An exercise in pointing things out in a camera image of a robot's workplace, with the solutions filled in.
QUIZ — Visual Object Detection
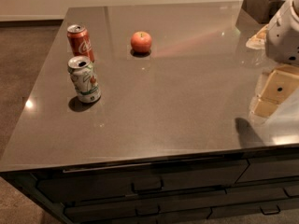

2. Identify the lower left drawer handle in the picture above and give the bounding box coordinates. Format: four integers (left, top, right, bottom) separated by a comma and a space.
135, 205, 161, 217

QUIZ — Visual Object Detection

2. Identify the lower right drawer handle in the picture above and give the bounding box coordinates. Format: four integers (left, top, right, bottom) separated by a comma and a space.
260, 204, 280, 216

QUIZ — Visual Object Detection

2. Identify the drawer handle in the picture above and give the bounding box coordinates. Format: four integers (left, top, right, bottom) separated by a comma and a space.
131, 177, 164, 193
260, 204, 280, 216
135, 205, 161, 217

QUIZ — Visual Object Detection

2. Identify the dark metal box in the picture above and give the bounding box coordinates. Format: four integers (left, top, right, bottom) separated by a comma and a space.
242, 0, 286, 23

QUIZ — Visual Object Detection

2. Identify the upper left drawer handle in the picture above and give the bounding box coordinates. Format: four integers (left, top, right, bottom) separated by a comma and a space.
131, 177, 164, 193

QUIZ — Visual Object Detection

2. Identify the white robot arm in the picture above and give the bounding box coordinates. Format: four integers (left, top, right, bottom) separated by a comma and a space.
250, 0, 299, 146

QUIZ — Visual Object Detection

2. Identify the white green 7up can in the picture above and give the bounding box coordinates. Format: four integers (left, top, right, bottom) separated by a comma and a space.
67, 56, 101, 104

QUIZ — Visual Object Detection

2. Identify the red coca-cola can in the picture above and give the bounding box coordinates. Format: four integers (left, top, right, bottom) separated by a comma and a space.
67, 24, 94, 62

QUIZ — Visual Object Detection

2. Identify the dark drawer cabinet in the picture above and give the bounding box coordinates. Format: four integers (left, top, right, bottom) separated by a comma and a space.
1, 147, 299, 224

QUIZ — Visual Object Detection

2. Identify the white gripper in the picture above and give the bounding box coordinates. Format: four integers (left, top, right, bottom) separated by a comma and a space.
251, 0, 299, 118

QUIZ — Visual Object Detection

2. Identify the red apple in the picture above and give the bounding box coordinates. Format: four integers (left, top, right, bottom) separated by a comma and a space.
130, 31, 152, 53

